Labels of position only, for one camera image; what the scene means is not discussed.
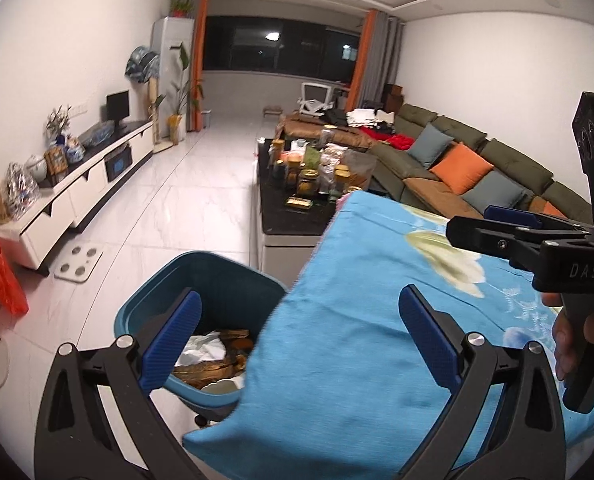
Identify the orange curtain right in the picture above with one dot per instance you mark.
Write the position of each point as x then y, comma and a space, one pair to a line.
361, 63

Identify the grey cushion near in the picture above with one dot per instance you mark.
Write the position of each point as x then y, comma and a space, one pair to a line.
495, 189

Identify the orange cushion near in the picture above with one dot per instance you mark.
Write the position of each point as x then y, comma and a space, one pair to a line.
552, 211

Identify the grey cushion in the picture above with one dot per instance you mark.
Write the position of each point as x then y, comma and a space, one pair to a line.
429, 146
495, 189

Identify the white office chair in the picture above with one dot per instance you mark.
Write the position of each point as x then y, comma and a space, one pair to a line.
315, 99

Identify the green brown sectional sofa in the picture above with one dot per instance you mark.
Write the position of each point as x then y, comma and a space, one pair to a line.
405, 180

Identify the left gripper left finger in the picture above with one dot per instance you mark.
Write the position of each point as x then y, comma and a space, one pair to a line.
73, 436

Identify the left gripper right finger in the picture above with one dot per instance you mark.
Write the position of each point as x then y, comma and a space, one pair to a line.
526, 436

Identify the person's right hand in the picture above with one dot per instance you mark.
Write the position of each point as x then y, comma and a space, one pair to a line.
573, 333

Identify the blue floral blanket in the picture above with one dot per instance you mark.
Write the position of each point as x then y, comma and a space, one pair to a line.
335, 387

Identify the orange curtain left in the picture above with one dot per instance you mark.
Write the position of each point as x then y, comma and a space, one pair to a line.
196, 89

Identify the orange curtain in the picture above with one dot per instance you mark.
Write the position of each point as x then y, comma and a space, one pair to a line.
361, 63
196, 89

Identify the white tissue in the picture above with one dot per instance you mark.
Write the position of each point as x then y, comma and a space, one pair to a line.
202, 348

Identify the orange cushion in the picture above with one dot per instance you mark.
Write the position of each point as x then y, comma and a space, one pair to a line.
552, 211
461, 169

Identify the brown snack packet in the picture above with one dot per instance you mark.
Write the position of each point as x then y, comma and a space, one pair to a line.
237, 342

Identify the orange cushion far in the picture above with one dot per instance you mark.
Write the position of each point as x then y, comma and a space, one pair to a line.
461, 169

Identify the blue paper cup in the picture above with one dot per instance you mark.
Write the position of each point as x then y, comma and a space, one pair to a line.
225, 386

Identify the grey cushion far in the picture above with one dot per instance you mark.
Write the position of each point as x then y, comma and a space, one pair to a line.
429, 146

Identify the small black monitor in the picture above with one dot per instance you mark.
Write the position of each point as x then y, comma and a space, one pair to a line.
117, 107

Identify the tall potted plant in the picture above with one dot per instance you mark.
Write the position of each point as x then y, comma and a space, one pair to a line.
174, 83

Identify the orange plastic bag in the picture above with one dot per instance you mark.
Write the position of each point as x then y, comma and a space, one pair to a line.
12, 295

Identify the teal trash bin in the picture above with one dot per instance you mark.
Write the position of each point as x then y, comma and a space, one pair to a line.
202, 309

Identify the black coffee table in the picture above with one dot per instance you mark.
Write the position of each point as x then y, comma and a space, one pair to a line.
287, 227

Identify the white bathroom scale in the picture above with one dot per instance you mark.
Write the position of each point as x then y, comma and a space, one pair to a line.
78, 262

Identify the white standing air conditioner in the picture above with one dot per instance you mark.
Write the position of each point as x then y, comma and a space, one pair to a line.
172, 40

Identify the red blanket on sofa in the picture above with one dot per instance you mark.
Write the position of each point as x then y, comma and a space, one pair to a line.
395, 140

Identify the white tv cabinet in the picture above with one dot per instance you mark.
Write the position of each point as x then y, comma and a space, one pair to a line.
72, 203

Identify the gold foil snack bag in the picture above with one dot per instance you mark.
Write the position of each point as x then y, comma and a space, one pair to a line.
205, 373

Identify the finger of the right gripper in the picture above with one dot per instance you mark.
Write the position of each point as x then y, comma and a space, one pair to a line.
510, 221
467, 233

